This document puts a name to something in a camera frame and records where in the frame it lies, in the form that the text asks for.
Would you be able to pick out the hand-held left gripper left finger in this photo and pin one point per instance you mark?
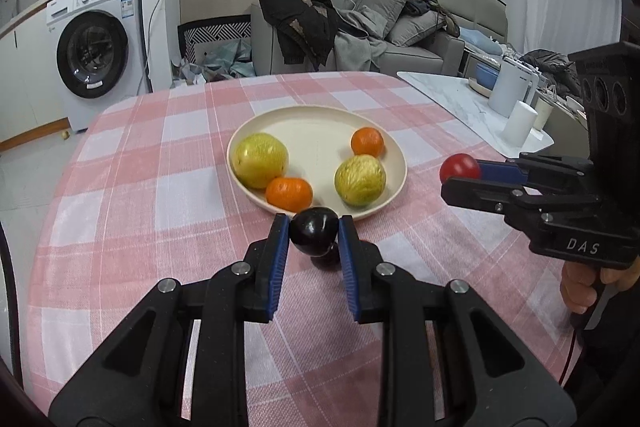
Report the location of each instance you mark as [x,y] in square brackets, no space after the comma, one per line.
[277,267]

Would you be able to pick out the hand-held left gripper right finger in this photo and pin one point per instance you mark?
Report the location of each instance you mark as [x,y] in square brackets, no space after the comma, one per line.
[350,267]

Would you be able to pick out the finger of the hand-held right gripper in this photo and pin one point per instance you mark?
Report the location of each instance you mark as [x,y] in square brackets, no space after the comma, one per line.
[480,194]
[500,170]

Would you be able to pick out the dark purple plum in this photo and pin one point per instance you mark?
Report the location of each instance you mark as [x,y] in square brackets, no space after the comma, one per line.
[312,229]
[325,261]

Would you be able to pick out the large orange mandarin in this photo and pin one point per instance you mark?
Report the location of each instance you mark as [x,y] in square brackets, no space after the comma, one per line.
[288,193]

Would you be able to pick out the wrinkled yellow passion fruit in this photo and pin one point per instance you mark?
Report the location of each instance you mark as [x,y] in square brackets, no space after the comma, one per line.
[360,179]

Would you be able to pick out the smooth yellow passion fruit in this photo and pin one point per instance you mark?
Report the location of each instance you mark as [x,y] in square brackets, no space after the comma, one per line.
[261,159]

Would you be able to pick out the small orange mandarin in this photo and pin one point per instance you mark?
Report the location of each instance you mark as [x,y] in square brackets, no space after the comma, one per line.
[367,142]

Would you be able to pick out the cream round plate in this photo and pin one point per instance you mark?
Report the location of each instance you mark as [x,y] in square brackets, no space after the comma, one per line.
[315,142]

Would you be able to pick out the person's right hand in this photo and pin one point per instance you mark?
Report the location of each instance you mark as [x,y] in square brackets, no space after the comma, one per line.
[575,287]

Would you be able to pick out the white paper roll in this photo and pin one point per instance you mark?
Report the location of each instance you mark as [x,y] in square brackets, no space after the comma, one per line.
[519,124]

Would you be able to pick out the cream cup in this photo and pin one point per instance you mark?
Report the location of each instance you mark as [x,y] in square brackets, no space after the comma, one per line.
[543,113]

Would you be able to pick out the white electric kettle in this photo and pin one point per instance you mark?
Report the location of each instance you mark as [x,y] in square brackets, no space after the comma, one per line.
[507,87]

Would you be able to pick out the dark grey clothing heap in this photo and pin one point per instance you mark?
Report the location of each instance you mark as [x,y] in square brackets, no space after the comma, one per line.
[547,67]

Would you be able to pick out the white marble side table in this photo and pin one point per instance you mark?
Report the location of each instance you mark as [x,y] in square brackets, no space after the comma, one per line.
[440,92]

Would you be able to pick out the light blue cloth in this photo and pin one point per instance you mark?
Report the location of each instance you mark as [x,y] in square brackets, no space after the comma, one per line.
[477,38]

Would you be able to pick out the grey sofa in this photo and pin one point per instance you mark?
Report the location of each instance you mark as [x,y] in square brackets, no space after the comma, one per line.
[425,54]

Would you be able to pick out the pink checked tablecloth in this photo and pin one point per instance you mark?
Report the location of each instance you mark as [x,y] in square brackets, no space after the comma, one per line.
[150,207]

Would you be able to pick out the grey cushion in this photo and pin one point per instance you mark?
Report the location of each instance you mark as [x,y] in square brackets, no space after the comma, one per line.
[415,29]
[380,3]

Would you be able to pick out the dark clothes pile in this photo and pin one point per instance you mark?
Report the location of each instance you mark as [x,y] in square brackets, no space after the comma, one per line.
[427,7]

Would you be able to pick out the grey blanket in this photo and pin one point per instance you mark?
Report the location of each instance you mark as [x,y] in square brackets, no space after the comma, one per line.
[357,47]

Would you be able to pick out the teal plastic bags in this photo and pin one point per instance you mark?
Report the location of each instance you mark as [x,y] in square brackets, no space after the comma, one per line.
[220,64]

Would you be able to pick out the black patterned basket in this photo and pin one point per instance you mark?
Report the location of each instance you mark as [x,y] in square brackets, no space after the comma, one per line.
[215,32]

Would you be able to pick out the black jacket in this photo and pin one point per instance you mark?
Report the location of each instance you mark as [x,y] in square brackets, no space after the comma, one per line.
[297,12]

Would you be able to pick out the white washing machine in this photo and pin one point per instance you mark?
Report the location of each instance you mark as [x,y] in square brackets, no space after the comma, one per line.
[100,52]

